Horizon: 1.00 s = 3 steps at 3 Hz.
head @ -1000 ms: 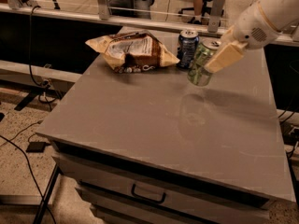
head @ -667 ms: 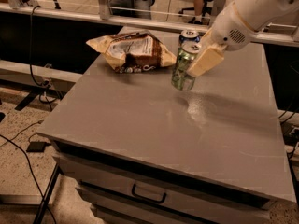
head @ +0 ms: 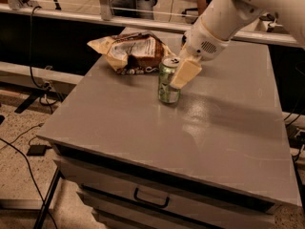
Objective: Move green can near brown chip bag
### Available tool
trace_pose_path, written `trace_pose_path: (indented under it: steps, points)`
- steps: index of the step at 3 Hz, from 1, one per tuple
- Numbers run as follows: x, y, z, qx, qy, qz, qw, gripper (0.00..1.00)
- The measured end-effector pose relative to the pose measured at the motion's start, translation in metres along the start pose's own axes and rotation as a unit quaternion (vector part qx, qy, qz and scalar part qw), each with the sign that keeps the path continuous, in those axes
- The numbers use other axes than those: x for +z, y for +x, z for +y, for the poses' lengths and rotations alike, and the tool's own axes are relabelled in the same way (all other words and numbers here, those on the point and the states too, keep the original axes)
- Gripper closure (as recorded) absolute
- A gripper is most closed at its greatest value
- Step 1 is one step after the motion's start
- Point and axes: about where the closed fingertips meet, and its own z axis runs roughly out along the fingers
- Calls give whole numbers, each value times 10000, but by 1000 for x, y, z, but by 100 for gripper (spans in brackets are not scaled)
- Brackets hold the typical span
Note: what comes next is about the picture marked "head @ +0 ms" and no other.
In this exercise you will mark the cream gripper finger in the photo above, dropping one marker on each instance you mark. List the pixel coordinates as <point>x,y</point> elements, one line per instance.
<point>187,70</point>
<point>183,53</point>

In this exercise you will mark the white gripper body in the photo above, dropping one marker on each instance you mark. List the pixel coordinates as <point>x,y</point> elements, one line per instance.
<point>203,43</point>

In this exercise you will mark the green soda can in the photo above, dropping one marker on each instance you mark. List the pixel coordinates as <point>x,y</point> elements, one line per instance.
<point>167,67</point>

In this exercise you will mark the metal glass railing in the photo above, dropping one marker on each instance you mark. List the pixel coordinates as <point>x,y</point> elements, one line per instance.
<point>167,17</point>

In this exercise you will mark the black drawer handle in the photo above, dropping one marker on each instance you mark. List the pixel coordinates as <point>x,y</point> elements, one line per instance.
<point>151,197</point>

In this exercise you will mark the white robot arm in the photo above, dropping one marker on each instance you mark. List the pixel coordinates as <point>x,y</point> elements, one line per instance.
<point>221,20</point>

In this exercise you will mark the brown chip bag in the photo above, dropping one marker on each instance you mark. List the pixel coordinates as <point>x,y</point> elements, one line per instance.
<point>132,53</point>

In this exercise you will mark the grey drawer cabinet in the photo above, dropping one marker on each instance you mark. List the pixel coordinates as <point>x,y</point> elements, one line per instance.
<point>221,152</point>

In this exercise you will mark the seated person in jeans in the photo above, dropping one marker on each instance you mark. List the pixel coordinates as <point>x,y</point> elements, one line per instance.
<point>142,9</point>

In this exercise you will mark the black power adapter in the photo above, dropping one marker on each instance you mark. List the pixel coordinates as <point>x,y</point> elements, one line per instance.
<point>37,150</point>

